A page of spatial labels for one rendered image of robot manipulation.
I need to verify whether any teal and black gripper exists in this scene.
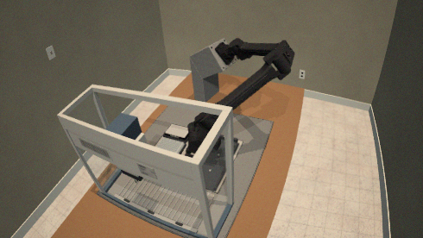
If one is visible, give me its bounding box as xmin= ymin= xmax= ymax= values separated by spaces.
xmin=185 ymin=147 xmax=196 ymax=158

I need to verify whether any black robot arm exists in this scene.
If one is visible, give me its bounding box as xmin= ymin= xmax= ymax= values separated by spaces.
xmin=187 ymin=38 xmax=295 ymax=152

